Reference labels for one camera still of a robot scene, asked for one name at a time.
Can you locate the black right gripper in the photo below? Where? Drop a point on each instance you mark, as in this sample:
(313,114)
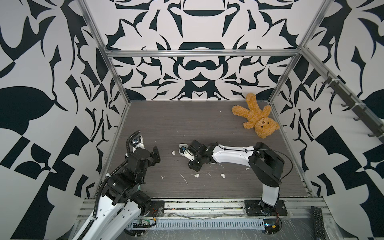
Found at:
(192,166)

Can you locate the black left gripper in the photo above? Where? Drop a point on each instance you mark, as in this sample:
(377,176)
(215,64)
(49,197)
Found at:
(150,159)

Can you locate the white earbud charging case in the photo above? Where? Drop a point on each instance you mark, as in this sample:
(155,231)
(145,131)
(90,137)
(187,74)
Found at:
(183,149)

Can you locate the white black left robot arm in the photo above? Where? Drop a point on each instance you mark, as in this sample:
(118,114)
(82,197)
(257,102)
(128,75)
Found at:
(120,204)

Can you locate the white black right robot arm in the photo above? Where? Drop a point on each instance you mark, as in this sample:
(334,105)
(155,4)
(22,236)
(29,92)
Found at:
(265,163)

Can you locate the green circuit board left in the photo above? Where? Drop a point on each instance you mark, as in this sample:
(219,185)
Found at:
(145,224)

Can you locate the green circuit board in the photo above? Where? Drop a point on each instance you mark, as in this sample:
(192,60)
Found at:
(272,226)
(145,224)

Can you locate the brown teddy bear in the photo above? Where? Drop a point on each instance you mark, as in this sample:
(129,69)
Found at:
(257,118)

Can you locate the green circuit board right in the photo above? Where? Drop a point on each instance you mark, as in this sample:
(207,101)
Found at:
(272,226)

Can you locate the black remote control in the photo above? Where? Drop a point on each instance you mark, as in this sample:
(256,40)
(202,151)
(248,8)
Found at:
(318,223)

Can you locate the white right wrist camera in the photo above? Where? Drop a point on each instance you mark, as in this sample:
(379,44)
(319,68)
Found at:
(189,156)

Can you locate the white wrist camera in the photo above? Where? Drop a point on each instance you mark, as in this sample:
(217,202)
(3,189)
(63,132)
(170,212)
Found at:
(137,143)
(189,156)

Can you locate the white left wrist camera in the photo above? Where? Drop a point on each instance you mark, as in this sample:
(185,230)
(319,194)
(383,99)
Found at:
(137,143)

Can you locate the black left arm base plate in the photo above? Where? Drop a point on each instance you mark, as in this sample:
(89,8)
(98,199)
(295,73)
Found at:
(156,207)

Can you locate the white slotted cable duct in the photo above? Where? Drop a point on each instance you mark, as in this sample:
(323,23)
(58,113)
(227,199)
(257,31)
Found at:
(199,224)

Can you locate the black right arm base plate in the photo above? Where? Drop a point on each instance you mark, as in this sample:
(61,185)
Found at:
(257,208)

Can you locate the aluminium mounting rail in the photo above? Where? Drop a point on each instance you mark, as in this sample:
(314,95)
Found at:
(194,208)

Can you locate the black wall hook rack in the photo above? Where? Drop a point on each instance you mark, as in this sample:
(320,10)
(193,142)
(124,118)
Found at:
(352,102)

